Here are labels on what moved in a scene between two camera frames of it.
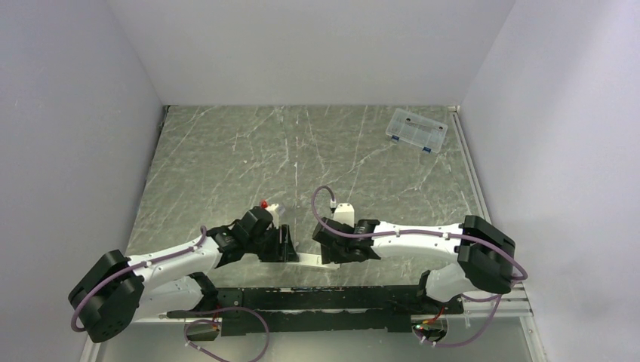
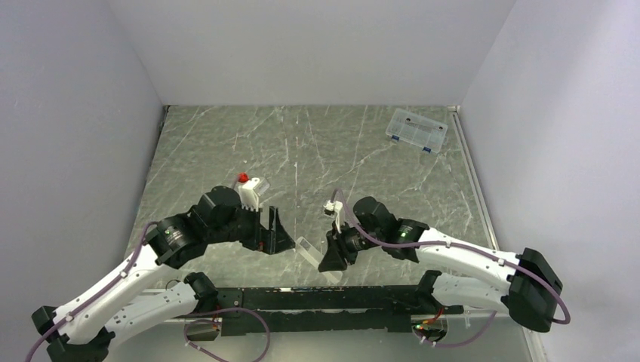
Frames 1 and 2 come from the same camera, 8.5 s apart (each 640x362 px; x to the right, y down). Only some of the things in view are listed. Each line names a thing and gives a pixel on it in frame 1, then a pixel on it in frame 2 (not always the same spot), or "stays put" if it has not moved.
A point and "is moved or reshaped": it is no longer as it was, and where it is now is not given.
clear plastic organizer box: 416,130 stays put
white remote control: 315,260 is moved or reshaped
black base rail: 276,309 stays put
